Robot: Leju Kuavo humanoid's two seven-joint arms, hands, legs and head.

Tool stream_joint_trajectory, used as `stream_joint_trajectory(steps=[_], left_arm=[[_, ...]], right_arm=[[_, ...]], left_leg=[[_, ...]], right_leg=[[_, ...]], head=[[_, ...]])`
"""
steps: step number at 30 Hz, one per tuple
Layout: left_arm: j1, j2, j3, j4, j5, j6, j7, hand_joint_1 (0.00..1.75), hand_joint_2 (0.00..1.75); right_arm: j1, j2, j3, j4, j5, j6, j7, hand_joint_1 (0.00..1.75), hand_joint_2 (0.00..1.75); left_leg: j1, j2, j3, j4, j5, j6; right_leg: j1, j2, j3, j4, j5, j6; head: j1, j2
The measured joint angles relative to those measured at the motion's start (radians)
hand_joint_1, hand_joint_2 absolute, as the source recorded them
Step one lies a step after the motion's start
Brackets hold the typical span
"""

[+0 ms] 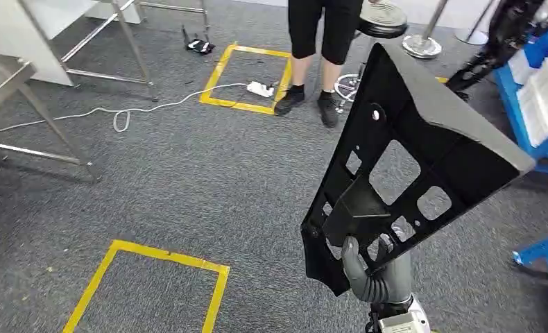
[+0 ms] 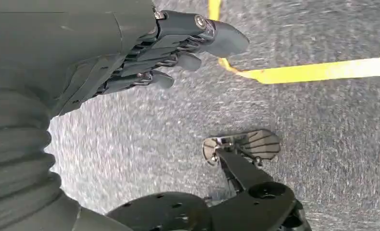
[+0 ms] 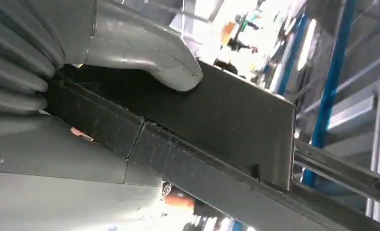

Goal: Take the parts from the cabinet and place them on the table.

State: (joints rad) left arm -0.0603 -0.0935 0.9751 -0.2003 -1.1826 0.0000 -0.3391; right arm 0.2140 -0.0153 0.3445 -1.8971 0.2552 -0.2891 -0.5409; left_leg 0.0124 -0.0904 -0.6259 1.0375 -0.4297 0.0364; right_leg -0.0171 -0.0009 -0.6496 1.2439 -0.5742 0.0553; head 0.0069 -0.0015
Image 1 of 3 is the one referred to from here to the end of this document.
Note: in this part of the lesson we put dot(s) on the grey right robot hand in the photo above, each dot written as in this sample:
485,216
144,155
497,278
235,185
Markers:
389,285

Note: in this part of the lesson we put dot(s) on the black plastic mounting plate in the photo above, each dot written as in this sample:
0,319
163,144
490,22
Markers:
462,138

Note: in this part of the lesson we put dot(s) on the yellow floor tape square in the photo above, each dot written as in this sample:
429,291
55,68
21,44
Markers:
441,79
163,255
237,106

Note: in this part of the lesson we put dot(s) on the white power strip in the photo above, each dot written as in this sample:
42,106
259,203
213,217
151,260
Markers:
259,88

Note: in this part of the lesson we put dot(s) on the white plastic tray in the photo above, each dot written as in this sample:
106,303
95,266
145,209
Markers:
517,66
545,96

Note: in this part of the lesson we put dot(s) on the black seat chrome stool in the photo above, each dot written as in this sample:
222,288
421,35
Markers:
382,20

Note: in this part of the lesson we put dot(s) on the person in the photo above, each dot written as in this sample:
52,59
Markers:
320,27

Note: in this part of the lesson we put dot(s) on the black humanoid robot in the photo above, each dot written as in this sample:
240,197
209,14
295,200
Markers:
508,32

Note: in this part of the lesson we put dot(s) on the black floor device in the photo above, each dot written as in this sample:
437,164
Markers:
199,45

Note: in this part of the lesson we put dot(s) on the white partition panel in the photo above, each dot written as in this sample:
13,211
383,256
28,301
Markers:
49,27

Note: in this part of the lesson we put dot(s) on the chrome stanchion post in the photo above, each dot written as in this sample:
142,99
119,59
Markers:
470,36
421,46

